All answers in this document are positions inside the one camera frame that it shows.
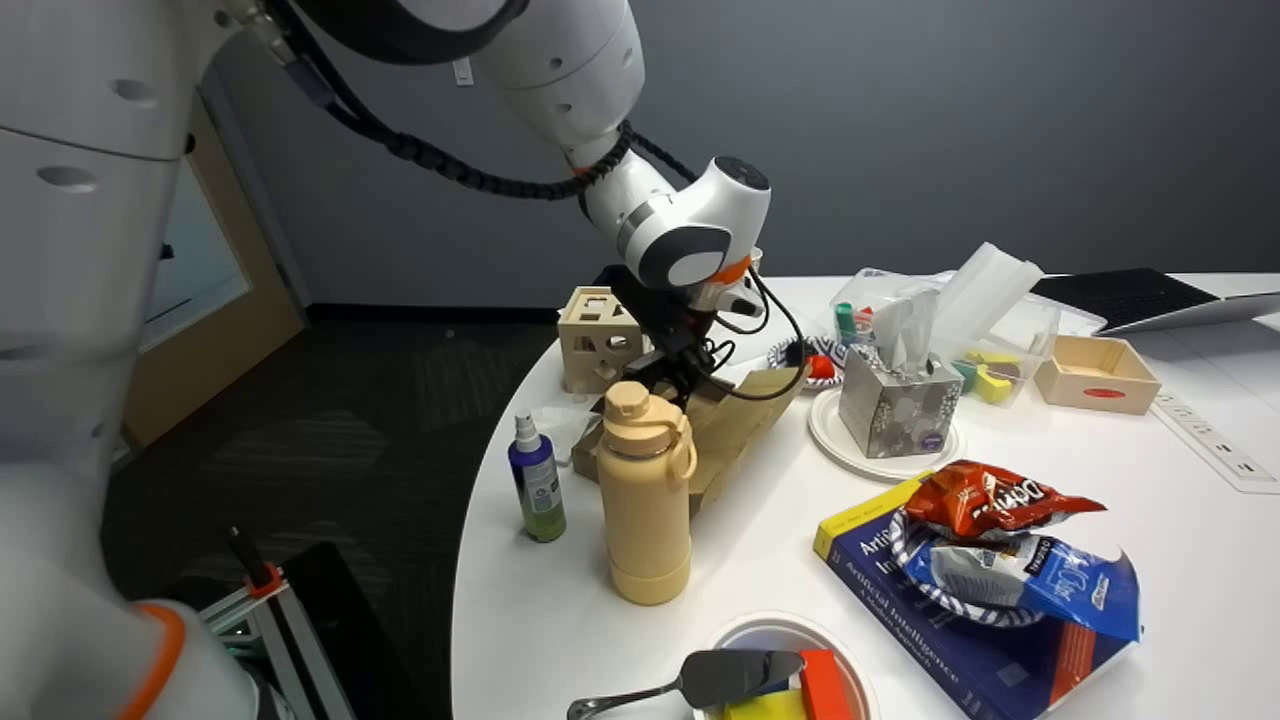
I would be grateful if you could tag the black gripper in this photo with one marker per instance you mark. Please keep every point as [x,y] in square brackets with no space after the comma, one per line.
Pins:
[667,311]

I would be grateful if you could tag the brown cardboard box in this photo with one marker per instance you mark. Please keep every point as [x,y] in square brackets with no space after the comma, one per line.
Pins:
[732,424]

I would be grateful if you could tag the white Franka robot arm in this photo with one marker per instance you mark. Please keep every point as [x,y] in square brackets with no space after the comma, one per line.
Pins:
[562,52]

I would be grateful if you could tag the wooden shape sorter box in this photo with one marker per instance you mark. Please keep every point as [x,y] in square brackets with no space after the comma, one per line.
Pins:
[594,340]

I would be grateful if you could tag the grey marbled tissue box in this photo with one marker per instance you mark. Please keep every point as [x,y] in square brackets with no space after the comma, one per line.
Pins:
[900,404]

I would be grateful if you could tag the red toy block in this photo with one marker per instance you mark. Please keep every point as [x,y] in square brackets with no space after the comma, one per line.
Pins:
[822,366]

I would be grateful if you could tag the tan water bottle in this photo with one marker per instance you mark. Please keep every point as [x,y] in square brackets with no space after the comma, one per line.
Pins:
[644,521]

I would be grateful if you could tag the teal toy block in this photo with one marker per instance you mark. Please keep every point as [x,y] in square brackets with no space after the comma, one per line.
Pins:
[845,327]

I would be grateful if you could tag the round white plate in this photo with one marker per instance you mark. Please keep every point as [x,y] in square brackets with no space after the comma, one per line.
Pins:
[832,441]

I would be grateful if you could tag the small red toy piece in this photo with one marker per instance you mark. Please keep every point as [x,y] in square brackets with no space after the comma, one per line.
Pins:
[867,321]

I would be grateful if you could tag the blue spray bottle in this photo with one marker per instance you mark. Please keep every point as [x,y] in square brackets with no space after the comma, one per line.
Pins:
[537,487]

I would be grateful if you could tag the white bowl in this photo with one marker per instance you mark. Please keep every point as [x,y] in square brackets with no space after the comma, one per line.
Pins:
[767,632]

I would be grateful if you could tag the yellow green tape roll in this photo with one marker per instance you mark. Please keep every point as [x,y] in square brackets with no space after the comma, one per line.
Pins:
[994,385]

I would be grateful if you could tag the clear plastic container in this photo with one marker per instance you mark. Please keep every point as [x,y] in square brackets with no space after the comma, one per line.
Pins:
[985,294]

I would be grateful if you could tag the grey metal spatula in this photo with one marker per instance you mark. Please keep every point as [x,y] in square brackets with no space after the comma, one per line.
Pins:
[732,675]

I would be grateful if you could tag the orange red food piece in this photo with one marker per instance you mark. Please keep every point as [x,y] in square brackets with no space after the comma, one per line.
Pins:
[825,686]

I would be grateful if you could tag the light wooden door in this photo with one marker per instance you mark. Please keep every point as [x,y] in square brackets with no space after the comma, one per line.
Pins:
[213,335]

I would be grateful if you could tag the red and black clamp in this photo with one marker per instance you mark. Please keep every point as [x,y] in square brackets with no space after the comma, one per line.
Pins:
[258,566]

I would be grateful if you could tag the white ruler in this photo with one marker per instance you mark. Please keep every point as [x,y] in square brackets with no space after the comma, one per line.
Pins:
[1220,444]

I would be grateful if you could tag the aluminium frame rail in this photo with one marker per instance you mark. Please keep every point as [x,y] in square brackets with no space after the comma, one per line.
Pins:
[284,655]

